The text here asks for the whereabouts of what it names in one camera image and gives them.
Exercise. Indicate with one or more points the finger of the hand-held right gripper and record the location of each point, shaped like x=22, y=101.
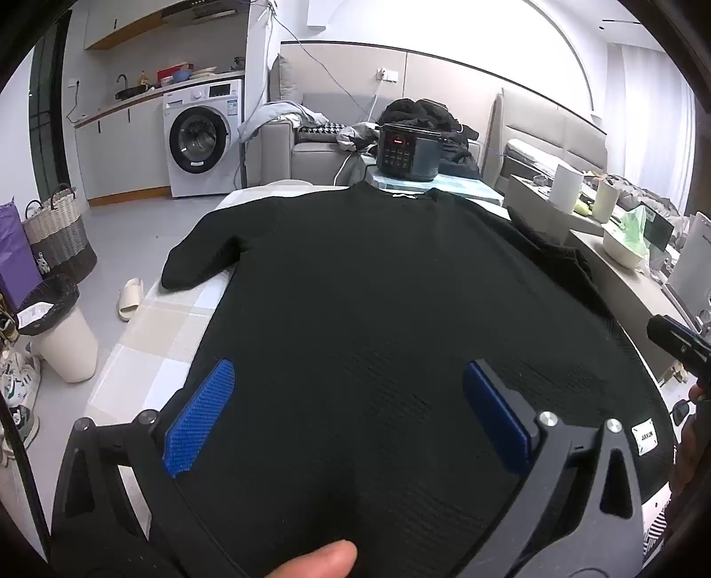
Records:
x=672, y=333

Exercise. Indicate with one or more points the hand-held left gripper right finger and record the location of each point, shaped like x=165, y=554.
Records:
x=494, y=417

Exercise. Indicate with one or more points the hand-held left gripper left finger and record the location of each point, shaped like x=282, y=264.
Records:
x=200, y=417

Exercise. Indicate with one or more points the black knit sweater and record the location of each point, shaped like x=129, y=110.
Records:
x=389, y=305

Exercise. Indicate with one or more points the person's right hand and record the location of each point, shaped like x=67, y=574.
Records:
x=689, y=455

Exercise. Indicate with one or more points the person's left hand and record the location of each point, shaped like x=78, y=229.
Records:
x=316, y=561

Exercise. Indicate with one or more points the white air purifier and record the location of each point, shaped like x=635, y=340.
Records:
x=691, y=267

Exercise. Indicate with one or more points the beige checked tablecloth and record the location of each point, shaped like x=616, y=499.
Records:
x=161, y=333

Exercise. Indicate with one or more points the white bowl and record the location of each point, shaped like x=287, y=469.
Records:
x=619, y=253

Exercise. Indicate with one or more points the beige slipper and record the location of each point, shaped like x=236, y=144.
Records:
x=130, y=297

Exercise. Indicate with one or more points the white cup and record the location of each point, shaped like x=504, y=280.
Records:
x=605, y=203

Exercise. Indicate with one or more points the white trash bin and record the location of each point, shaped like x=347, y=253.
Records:
x=66, y=344

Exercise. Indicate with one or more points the white paper roll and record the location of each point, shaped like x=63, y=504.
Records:
x=565, y=189

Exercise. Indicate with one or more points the white green sneaker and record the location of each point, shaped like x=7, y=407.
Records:
x=16, y=383

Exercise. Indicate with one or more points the white curtain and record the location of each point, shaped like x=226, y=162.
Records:
x=655, y=111

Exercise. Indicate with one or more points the grey upholstered bed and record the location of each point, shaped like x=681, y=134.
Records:
x=555, y=139

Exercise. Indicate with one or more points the woven laundry basket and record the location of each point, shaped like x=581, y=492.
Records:
x=55, y=233

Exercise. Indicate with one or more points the purple bag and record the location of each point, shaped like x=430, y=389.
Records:
x=14, y=255

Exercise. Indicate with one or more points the dark electric rice cooker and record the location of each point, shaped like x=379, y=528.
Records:
x=408, y=153

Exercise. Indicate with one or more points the white washing machine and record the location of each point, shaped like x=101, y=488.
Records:
x=203, y=139

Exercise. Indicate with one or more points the grey sofa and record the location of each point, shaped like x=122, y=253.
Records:
x=311, y=158

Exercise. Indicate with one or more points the white kitchen cabinet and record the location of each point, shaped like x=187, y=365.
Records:
x=122, y=144

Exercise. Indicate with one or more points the grey blanket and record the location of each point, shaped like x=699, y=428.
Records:
x=272, y=114

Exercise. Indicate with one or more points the houndstooth pillow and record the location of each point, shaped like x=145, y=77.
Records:
x=322, y=128

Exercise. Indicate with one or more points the black jacket pile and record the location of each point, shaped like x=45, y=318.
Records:
x=416, y=111

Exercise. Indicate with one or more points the black faucet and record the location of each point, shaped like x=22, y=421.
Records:
x=122, y=83

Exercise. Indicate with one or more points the white wall socket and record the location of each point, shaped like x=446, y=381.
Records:
x=387, y=75

